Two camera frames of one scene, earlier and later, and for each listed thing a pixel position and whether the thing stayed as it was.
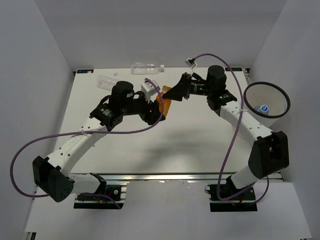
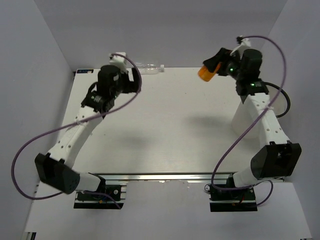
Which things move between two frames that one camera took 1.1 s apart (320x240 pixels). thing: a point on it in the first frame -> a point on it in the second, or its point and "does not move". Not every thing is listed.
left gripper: x=150 y=117 -> x=131 y=86
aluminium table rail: x=166 y=178 does not move
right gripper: x=182 y=89 -> x=222 y=55
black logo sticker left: x=85 y=71 does not move
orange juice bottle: x=166 y=103 -> x=206 y=75
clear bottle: x=140 y=69 does not move
